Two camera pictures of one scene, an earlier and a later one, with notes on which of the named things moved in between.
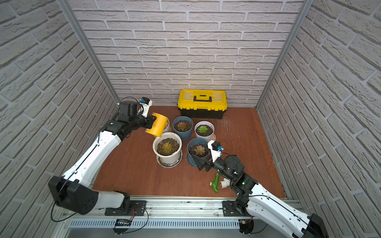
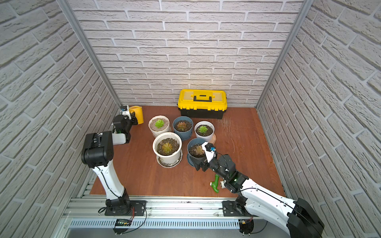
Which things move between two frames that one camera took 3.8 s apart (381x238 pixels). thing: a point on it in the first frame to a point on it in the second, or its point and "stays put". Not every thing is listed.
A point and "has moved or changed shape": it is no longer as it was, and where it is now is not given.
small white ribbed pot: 204,129 stays put
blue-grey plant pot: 198,149 stays put
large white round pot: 167,147 stays put
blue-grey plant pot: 183,126 stays put
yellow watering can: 158,126 has moved or changed shape
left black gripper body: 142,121 to 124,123
